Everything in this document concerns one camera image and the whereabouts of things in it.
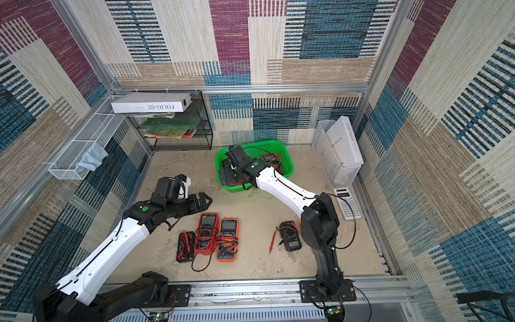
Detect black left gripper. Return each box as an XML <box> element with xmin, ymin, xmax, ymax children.
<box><xmin>165</xmin><ymin>191</ymin><xmax>213</xmax><ymax>219</ymax></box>

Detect red Delixi multimeter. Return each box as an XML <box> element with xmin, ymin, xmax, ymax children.
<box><xmin>194</xmin><ymin>213</ymin><xmax>219</xmax><ymax>255</ymax></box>

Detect orange clamp multimeter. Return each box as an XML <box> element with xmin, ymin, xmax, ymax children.
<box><xmin>261</xmin><ymin>153</ymin><xmax>295</xmax><ymax>177</ymax></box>

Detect black pocket multimeter with leads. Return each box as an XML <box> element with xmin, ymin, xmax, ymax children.
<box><xmin>176</xmin><ymin>232</ymin><xmax>196</xmax><ymax>263</ymax></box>

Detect orange Victor multimeter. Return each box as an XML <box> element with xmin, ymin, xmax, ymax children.
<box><xmin>216</xmin><ymin>219</ymin><xmax>239</xmax><ymax>262</ymax></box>

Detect small black multimeter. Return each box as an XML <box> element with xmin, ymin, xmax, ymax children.
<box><xmin>269</xmin><ymin>221</ymin><xmax>302</xmax><ymax>254</ymax></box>

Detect red Aneng multimeter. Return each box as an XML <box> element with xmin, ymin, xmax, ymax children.
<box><xmin>218</xmin><ymin>159</ymin><xmax>244</xmax><ymax>186</ymax></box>

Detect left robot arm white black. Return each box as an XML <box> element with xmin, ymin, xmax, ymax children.
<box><xmin>32</xmin><ymin>174</ymin><xmax>213</xmax><ymax>321</ymax></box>

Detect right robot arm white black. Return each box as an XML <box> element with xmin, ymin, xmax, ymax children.
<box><xmin>225</xmin><ymin>146</ymin><xmax>343</xmax><ymax>301</ymax></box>

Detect green plastic basket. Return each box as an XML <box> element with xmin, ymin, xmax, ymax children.
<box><xmin>215</xmin><ymin>140</ymin><xmax>295</xmax><ymax>193</ymax></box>

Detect green book on shelf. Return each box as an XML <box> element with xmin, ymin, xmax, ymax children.
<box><xmin>138</xmin><ymin>118</ymin><xmax>201</xmax><ymax>138</ymax></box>

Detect white Folio box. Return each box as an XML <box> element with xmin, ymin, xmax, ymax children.
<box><xmin>111</xmin><ymin>92</ymin><xmax>192</xmax><ymax>114</ymax></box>

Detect white file box holder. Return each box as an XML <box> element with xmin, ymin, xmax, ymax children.
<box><xmin>312</xmin><ymin>116</ymin><xmax>363</xmax><ymax>189</ymax></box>

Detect white calculator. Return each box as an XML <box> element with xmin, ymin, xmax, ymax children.
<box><xmin>333</xmin><ymin>188</ymin><xmax>362</xmax><ymax>221</ymax></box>

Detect light blue cloth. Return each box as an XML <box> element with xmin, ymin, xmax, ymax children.
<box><xmin>76</xmin><ymin>142</ymin><xmax>109</xmax><ymax>175</ymax></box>

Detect black wire mesh shelf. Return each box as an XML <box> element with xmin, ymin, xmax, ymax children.
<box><xmin>128</xmin><ymin>91</ymin><xmax>214</xmax><ymax>152</ymax></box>

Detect white wire wall basket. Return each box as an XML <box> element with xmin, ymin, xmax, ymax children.
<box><xmin>48</xmin><ymin>113</ymin><xmax>124</xmax><ymax>181</ymax></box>

